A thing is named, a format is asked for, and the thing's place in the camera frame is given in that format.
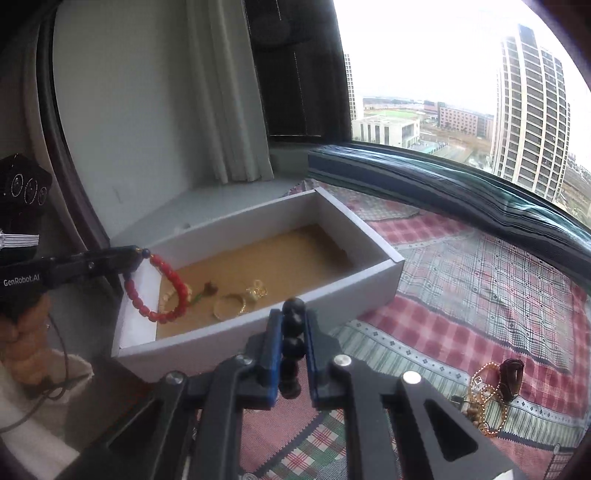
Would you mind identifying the gold bangle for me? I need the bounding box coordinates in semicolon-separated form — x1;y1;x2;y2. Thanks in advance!
212;293;247;322

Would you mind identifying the white cardboard box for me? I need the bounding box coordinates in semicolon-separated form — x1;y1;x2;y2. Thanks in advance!
111;188;404;382

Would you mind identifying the striped green blue bolster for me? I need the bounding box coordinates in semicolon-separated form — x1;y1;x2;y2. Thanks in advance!
308;145;590;289

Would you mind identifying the red bead bracelet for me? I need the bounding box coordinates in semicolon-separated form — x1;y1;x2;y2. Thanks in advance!
123;248;191;324

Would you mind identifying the left hand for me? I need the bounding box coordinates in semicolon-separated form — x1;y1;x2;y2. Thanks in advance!
1;294;51;385

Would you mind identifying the black thin cable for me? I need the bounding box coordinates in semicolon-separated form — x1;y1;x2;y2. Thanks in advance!
0;313;89;434

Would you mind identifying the left white curtain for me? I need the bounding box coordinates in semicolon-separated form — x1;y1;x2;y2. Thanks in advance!
186;1;274;184

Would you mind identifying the patchwork plaid bed quilt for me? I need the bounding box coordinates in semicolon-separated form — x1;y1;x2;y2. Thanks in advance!
239;179;591;480

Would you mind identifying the dark brown leather watch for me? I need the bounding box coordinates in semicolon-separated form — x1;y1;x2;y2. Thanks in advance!
499;359;524;403

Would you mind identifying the brown wooden bead string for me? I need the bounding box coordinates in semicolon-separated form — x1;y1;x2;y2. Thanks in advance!
461;398;486;430

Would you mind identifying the black bead bracelet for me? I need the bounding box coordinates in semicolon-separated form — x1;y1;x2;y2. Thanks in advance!
279;296;308;400

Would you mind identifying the gold pearl bead bracelet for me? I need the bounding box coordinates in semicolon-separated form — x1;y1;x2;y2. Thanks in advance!
466;361;507;438

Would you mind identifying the gold ring cluster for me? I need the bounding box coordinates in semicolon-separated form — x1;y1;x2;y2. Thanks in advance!
245;279;267;303

